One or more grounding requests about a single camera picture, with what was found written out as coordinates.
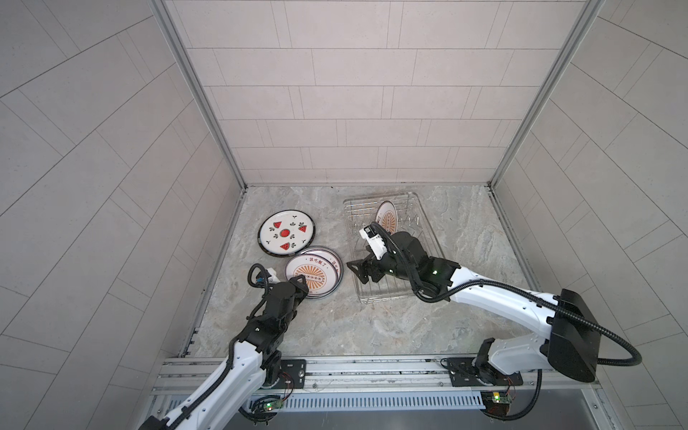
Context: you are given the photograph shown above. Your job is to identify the sunburst plate front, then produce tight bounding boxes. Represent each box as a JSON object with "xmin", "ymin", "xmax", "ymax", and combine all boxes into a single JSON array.
[{"xmin": 376, "ymin": 201, "xmax": 399, "ymax": 235}]

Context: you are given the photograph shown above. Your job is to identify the sunburst plate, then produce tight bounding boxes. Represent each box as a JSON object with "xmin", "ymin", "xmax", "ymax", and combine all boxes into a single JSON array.
[
  {"xmin": 304, "ymin": 247, "xmax": 343, "ymax": 297},
  {"xmin": 376, "ymin": 201, "xmax": 399, "ymax": 235}
]

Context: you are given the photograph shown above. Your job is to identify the watermelon pattern plate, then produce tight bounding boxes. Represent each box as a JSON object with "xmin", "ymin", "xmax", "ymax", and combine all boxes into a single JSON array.
[{"xmin": 257, "ymin": 210, "xmax": 315, "ymax": 257}]

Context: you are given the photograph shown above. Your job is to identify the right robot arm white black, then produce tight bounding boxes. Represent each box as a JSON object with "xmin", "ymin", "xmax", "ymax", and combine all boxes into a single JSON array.
[{"xmin": 347, "ymin": 223, "xmax": 642, "ymax": 385}]

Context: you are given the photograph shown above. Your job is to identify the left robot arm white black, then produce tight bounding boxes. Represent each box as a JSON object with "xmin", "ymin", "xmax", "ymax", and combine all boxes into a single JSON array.
[{"xmin": 140, "ymin": 275, "xmax": 309, "ymax": 429}]

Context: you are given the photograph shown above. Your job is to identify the left circuit board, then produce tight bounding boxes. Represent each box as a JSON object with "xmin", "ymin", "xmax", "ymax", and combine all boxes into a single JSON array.
[{"xmin": 251, "ymin": 395, "xmax": 284, "ymax": 415}]

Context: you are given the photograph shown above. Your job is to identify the circuit board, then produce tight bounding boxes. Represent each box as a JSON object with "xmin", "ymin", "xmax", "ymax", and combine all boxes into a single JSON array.
[
  {"xmin": 251, "ymin": 395, "xmax": 284, "ymax": 415},
  {"xmin": 480, "ymin": 392, "xmax": 513, "ymax": 419}
]

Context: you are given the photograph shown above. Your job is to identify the ventilation grille strip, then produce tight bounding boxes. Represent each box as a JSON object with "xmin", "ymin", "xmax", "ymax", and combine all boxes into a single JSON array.
[{"xmin": 278, "ymin": 392, "xmax": 484, "ymax": 413}]

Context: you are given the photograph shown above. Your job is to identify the right circuit board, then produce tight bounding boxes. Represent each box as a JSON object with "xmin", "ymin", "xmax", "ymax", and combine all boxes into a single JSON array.
[{"xmin": 480, "ymin": 392, "xmax": 513, "ymax": 419}]

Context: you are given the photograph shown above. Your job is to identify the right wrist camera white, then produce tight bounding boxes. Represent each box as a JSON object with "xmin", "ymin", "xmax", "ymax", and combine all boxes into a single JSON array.
[{"xmin": 359, "ymin": 223, "xmax": 388, "ymax": 261}]

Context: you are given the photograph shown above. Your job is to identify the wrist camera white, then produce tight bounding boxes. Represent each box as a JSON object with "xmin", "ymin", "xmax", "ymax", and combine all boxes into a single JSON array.
[
  {"xmin": 265, "ymin": 268, "xmax": 281, "ymax": 284},
  {"xmin": 359, "ymin": 223, "xmax": 388, "ymax": 261}
]

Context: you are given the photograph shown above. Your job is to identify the wire dish rack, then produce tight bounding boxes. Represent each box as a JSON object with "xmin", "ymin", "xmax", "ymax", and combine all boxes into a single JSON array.
[{"xmin": 342, "ymin": 192, "xmax": 447, "ymax": 305}]

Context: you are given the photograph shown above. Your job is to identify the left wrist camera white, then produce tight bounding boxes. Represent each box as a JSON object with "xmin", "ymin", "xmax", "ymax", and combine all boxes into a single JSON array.
[{"xmin": 265, "ymin": 268, "xmax": 281, "ymax": 284}]

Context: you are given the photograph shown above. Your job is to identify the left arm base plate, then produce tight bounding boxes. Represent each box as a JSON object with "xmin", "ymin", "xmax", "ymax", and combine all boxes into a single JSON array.
[{"xmin": 262, "ymin": 359, "xmax": 307, "ymax": 390}]

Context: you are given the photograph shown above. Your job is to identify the aluminium mounting rail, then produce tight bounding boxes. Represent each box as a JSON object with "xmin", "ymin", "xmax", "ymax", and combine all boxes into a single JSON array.
[{"xmin": 151, "ymin": 355, "xmax": 601, "ymax": 399}]

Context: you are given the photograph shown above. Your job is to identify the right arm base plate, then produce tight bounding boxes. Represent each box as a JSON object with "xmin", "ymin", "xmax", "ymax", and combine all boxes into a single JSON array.
[{"xmin": 440, "ymin": 357, "xmax": 523, "ymax": 387}]

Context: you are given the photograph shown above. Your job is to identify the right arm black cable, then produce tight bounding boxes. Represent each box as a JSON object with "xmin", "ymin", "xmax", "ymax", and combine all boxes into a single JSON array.
[{"xmin": 480, "ymin": 367, "xmax": 544, "ymax": 421}]

